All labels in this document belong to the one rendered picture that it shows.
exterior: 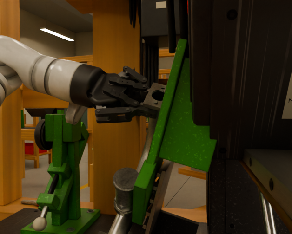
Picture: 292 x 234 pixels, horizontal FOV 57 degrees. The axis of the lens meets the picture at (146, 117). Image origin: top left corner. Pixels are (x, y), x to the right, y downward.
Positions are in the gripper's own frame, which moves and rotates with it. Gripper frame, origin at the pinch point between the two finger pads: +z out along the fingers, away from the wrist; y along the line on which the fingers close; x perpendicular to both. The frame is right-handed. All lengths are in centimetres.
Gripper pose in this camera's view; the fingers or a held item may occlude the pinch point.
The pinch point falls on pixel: (154, 103)
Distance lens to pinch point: 46.8
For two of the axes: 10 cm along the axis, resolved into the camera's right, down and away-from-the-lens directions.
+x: -0.3, 6.6, 7.5
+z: 9.5, 2.6, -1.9
